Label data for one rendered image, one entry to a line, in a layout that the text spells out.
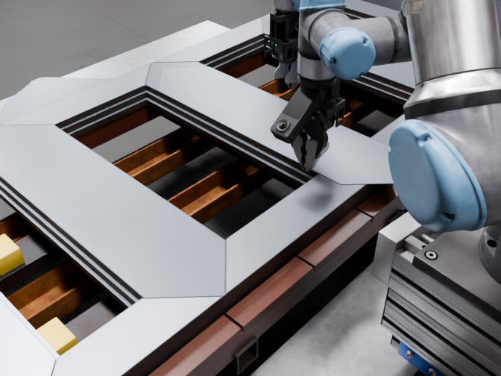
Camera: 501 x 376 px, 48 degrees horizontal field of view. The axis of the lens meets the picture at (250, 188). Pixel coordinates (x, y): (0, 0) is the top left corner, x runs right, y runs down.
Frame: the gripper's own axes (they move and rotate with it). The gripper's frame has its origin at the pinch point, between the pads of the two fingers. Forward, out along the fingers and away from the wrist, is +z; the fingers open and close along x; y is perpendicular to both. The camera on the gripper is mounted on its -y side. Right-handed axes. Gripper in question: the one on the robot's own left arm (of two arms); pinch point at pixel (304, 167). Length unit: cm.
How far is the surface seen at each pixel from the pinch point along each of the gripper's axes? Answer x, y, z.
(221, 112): 28.9, 4.6, 0.7
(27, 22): 329, 99, 86
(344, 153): -2.6, 10.4, 0.6
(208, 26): 90, 57, 12
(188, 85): 44.7, 8.3, 0.6
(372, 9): 40, 84, 0
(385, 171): -12.5, 10.5, 0.6
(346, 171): -6.7, 5.2, 0.6
